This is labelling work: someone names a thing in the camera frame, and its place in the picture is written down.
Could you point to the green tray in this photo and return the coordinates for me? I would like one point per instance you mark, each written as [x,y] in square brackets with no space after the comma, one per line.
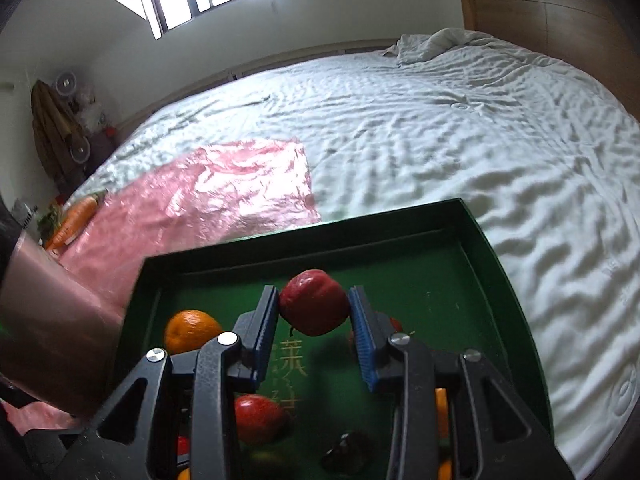
[450,300]

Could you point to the clear plastic bags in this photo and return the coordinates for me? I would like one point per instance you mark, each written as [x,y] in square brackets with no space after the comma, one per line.
[92,107]

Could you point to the wooden headboard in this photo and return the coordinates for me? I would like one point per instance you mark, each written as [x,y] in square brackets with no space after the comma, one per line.
[550,20]

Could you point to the crumpled white cloth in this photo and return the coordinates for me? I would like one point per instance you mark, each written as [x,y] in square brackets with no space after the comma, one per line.
[440,45]

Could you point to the brown coat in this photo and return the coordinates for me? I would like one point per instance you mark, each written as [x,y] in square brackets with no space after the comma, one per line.
[52,130]

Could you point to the dark plum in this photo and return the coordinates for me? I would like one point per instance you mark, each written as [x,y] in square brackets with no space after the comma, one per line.
[347,452]

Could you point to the green leafy vegetable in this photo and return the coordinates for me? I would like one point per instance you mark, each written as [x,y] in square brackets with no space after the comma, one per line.
[50,217]

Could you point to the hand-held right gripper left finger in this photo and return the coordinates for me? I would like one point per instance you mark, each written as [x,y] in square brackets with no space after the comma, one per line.
[265,330]

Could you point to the pink plastic sheet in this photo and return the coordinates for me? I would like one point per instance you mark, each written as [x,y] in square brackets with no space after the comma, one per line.
[225,195]

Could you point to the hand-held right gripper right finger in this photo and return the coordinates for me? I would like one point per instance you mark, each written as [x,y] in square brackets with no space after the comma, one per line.
[362,340]

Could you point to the white fan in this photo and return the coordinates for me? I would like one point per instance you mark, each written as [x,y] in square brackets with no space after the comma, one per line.
[65,82]

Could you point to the carrot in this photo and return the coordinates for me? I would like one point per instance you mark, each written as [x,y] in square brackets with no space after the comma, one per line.
[75,220]

